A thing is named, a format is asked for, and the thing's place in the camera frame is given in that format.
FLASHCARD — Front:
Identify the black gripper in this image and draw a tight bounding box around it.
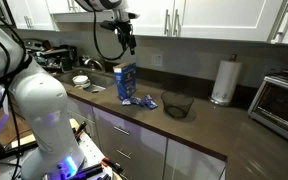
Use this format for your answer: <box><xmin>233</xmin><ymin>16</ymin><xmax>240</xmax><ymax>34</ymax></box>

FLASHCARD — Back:
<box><xmin>100</xmin><ymin>19</ymin><xmax>138</xmax><ymax>56</ymax></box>

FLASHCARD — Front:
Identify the large blue snack packet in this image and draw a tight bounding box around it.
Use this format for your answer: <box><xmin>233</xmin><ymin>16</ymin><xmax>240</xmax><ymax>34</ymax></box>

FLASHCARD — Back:
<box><xmin>142</xmin><ymin>94</ymin><xmax>159</xmax><ymax>110</ymax></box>

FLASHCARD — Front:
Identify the chrome sink faucet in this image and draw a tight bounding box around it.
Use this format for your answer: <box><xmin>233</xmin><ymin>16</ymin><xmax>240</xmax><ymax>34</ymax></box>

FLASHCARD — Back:
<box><xmin>83</xmin><ymin>57</ymin><xmax>106</xmax><ymax>72</ymax></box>

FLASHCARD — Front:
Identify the blue cardboard box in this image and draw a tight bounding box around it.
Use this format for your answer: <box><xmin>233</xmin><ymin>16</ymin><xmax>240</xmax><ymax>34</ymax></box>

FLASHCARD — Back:
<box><xmin>112</xmin><ymin>62</ymin><xmax>138</xmax><ymax>101</ymax></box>

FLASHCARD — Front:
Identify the steel kitchen sink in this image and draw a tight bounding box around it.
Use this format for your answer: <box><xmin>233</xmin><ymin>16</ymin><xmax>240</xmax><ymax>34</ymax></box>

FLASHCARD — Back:
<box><xmin>55</xmin><ymin>68</ymin><xmax>117</xmax><ymax>94</ymax></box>

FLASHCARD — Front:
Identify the black coffee maker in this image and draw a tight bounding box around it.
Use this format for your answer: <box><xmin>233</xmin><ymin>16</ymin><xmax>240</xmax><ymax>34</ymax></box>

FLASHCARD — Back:
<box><xmin>59</xmin><ymin>44</ymin><xmax>79</xmax><ymax>73</ymax></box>

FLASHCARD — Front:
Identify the white bowl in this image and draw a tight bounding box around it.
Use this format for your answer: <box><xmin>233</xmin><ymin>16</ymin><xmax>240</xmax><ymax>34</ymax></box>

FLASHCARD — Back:
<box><xmin>72</xmin><ymin>74</ymin><xmax>91</xmax><ymax>90</ymax></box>

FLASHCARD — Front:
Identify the white under-sink cabinet door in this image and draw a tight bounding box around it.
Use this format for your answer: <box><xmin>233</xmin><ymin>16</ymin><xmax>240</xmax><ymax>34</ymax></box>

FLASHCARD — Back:
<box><xmin>66</xmin><ymin>96</ymin><xmax>98</xmax><ymax>148</ymax></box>

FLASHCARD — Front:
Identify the silver toaster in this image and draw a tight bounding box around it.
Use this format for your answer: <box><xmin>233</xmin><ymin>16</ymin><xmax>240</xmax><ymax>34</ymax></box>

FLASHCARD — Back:
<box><xmin>23</xmin><ymin>39</ymin><xmax>46</xmax><ymax>52</ymax></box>

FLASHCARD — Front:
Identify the black screwdriver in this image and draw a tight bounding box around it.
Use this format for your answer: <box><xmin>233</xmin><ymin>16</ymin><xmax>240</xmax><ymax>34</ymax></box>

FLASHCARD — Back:
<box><xmin>74</xmin><ymin>120</ymin><xmax>88</xmax><ymax>142</ymax></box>

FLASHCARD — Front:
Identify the white drawer stack front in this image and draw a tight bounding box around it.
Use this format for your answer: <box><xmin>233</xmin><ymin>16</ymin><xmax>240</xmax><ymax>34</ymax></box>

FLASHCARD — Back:
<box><xmin>92</xmin><ymin>106</ymin><xmax>168</xmax><ymax>180</ymax></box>

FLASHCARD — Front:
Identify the white paper towel roll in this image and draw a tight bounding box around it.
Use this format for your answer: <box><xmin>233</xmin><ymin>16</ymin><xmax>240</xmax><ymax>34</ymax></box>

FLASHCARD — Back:
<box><xmin>210</xmin><ymin>59</ymin><xmax>243</xmax><ymax>104</ymax></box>

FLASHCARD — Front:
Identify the metal paper towel holder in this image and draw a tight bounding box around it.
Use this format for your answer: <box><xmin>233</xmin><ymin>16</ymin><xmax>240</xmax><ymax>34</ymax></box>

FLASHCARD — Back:
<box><xmin>208</xmin><ymin>53</ymin><xmax>239</xmax><ymax>108</ymax></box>

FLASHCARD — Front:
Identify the black bar tool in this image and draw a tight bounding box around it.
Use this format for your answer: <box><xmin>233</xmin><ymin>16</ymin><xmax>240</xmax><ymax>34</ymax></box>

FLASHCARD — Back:
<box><xmin>75</xmin><ymin>163</ymin><xmax>104</xmax><ymax>180</ymax></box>

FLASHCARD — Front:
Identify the white lower cabinet door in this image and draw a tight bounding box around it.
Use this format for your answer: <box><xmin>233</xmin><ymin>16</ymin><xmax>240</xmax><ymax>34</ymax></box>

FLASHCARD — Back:
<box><xmin>163</xmin><ymin>138</ymin><xmax>227</xmax><ymax>180</ymax></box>

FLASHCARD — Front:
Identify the silver toaster oven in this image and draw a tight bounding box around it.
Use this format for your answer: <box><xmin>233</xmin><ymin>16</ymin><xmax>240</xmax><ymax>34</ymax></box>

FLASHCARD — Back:
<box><xmin>247</xmin><ymin>69</ymin><xmax>288</xmax><ymax>149</ymax></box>

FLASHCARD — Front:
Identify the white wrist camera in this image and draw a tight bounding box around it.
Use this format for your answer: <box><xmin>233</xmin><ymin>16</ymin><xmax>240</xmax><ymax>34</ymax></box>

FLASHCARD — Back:
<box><xmin>112</xmin><ymin>9</ymin><xmax>141</xmax><ymax>22</ymax></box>

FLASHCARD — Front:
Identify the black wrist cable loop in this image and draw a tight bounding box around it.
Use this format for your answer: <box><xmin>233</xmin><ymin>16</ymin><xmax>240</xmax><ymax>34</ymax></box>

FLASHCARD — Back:
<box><xmin>92</xmin><ymin>9</ymin><xmax>132</xmax><ymax>62</ymax></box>

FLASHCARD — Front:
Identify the white wall outlet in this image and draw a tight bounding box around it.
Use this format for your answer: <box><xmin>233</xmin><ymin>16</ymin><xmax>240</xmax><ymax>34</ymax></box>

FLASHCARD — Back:
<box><xmin>151</xmin><ymin>53</ymin><xmax>164</xmax><ymax>67</ymax></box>

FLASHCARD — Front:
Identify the silver cabinet door handle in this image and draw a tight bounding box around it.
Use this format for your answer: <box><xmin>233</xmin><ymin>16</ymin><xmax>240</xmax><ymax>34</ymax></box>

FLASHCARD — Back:
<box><xmin>23</xmin><ymin>15</ymin><xmax>34</xmax><ymax>30</ymax></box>
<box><xmin>172</xmin><ymin>9</ymin><xmax>182</xmax><ymax>38</ymax></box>
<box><xmin>164</xmin><ymin>9</ymin><xmax>172</xmax><ymax>37</ymax></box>
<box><xmin>270</xmin><ymin>1</ymin><xmax>288</xmax><ymax>44</ymax></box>

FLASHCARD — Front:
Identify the black wire mesh basket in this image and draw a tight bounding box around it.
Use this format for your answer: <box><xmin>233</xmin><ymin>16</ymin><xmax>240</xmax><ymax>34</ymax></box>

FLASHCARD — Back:
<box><xmin>160</xmin><ymin>90</ymin><xmax>195</xmax><ymax>119</ymax></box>

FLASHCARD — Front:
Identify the silver drawer handle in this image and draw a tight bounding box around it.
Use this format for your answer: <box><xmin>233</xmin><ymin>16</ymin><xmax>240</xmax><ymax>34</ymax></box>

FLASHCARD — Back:
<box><xmin>116</xmin><ymin>148</ymin><xmax>133</xmax><ymax>160</ymax></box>
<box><xmin>113</xmin><ymin>125</ymin><xmax>131</xmax><ymax>136</ymax></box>

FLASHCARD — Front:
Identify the black cable bundle on arm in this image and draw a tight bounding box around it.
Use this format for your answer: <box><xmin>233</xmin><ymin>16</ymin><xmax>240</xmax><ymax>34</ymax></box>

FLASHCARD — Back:
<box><xmin>0</xmin><ymin>4</ymin><xmax>32</xmax><ymax>180</ymax></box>

